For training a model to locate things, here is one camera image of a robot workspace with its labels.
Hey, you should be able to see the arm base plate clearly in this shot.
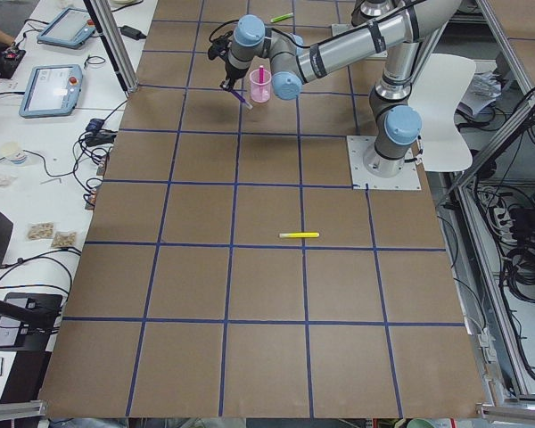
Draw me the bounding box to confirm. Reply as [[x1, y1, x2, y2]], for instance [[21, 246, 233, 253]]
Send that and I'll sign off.
[[331, 23, 352, 37], [346, 136, 422, 191]]

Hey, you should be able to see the far teach pendant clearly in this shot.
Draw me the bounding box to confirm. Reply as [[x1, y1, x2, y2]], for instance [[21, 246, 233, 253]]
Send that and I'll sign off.
[[37, 7, 95, 49]]

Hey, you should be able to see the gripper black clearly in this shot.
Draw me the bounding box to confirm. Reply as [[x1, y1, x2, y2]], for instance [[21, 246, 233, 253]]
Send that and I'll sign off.
[[220, 60, 245, 95]]

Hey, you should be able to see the near teach pendant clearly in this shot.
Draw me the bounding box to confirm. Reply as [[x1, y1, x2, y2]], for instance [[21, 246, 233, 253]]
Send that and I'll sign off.
[[19, 64, 83, 119]]

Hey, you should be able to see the white chair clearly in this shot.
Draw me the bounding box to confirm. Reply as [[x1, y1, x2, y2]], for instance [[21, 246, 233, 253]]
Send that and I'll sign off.
[[408, 53, 476, 172]]

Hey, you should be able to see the purple pen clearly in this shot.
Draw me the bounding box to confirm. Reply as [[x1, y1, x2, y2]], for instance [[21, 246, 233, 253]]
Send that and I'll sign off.
[[230, 89, 253, 110]]

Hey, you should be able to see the pink mesh cup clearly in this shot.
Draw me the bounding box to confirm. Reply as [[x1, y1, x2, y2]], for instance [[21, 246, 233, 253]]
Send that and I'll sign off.
[[249, 67, 271, 103]]

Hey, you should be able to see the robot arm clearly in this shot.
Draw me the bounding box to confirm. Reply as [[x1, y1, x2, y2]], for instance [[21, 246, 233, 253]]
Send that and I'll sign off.
[[208, 0, 459, 178]]

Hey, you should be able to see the green pen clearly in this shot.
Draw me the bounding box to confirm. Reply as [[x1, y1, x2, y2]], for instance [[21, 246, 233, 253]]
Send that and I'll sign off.
[[270, 12, 294, 23]]

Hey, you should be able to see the teach pendant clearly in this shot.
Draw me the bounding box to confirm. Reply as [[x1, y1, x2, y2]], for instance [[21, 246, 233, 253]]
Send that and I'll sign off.
[[19, 64, 83, 119], [37, 7, 95, 49]]

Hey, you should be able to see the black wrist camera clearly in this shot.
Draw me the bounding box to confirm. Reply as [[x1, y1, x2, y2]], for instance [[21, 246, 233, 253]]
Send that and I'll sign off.
[[207, 37, 231, 62]]

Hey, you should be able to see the yellow pen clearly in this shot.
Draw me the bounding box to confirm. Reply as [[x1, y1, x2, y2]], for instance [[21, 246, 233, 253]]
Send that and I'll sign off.
[[278, 232, 320, 239]]

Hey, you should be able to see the aluminium frame post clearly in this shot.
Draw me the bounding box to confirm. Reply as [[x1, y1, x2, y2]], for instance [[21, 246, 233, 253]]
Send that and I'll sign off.
[[83, 0, 138, 95]]

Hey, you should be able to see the white paper cup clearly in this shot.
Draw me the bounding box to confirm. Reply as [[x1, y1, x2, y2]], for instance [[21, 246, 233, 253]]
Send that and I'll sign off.
[[1, 141, 28, 165]]

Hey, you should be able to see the black power adapter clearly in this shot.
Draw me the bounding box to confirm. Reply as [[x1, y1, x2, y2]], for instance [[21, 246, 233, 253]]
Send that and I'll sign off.
[[119, 25, 146, 40]]

